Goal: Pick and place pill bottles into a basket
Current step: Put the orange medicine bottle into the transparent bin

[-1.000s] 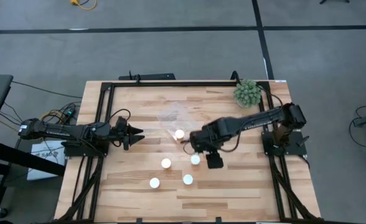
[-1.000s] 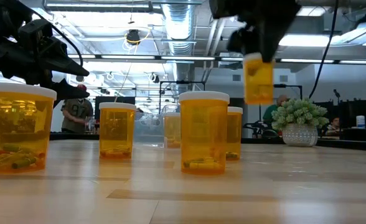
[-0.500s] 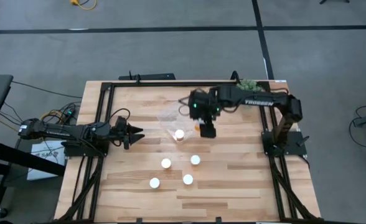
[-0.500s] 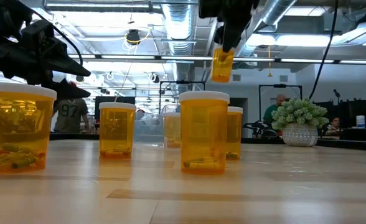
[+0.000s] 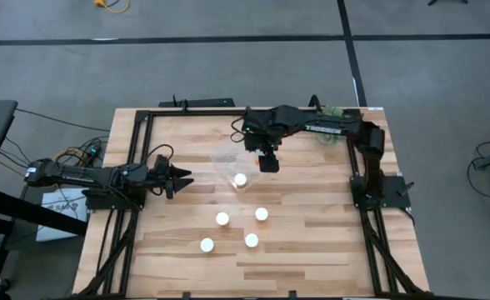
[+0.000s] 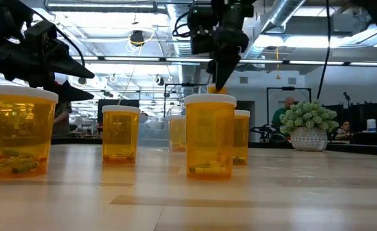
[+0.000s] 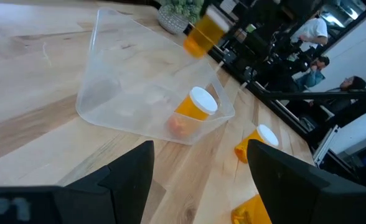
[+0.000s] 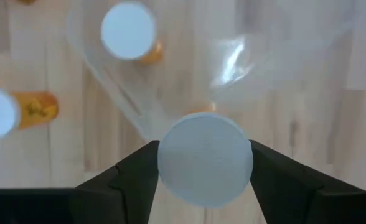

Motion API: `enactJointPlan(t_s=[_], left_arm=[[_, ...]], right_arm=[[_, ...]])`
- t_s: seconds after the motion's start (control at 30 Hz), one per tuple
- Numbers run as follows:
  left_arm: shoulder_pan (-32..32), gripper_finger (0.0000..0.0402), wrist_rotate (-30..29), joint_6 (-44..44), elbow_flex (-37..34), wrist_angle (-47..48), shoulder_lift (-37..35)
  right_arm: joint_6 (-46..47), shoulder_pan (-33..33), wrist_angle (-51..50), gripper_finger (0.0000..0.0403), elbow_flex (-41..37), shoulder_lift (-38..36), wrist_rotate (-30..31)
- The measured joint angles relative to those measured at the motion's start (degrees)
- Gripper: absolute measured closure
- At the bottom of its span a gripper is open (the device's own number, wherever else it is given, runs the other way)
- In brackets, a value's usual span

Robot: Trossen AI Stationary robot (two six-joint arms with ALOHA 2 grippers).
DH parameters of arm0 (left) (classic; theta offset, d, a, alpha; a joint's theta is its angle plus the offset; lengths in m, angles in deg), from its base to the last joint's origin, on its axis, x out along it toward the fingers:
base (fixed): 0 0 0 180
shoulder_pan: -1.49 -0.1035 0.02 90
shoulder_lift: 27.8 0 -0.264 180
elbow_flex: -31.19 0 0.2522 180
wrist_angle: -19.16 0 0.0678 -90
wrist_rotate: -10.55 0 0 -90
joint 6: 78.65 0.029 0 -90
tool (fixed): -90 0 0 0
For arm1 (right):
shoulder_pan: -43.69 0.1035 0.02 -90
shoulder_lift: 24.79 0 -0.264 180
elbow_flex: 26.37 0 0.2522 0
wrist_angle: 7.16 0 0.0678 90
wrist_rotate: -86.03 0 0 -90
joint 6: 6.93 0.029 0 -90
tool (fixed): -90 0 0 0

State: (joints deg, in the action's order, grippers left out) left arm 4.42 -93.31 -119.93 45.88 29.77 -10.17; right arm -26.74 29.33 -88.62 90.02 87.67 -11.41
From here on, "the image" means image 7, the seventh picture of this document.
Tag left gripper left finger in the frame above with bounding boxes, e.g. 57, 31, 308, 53
0, 140, 155, 224

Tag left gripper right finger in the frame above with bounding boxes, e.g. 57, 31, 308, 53
246, 139, 366, 224

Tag orange pill bottle white cap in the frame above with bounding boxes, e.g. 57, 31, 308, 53
167, 86, 218, 139
234, 124, 279, 164
231, 194, 273, 224
182, 4, 232, 59

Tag clear plastic basket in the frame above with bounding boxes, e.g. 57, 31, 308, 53
75, 7, 236, 146

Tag person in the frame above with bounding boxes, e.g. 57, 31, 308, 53
324, 75, 366, 114
290, 14, 329, 47
294, 55, 331, 91

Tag green succulent in white pot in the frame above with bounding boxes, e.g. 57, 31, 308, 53
156, 0, 205, 35

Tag black aluminium table frame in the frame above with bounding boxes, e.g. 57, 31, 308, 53
182, 24, 366, 147

